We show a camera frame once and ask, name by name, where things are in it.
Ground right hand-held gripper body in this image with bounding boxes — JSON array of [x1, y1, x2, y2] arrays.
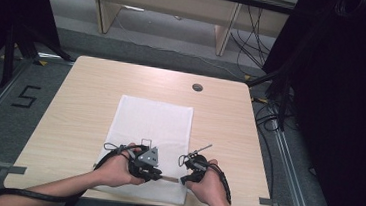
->
[[177, 141, 214, 181]]

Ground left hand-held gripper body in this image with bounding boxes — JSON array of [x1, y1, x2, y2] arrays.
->
[[126, 144, 165, 184]]

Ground white cloth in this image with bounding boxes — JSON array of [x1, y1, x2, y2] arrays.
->
[[89, 92, 196, 206]]

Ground person's right hand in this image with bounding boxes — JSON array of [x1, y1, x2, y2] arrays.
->
[[183, 156, 231, 206]]

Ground person's left hand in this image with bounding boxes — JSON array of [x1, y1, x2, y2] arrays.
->
[[90, 138, 150, 191]]

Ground black metal stand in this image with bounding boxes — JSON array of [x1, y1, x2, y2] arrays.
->
[[0, 22, 78, 95], [242, 63, 297, 133]]

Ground black curtain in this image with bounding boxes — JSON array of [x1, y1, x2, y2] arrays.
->
[[249, 0, 366, 206], [0, 0, 66, 85]]

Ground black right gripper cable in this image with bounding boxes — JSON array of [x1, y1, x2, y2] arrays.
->
[[206, 163, 236, 206]]

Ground black floor cables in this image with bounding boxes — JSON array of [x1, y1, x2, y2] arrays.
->
[[242, 94, 288, 206]]

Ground black hanging cables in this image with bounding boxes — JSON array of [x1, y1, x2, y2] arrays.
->
[[226, 3, 278, 76]]

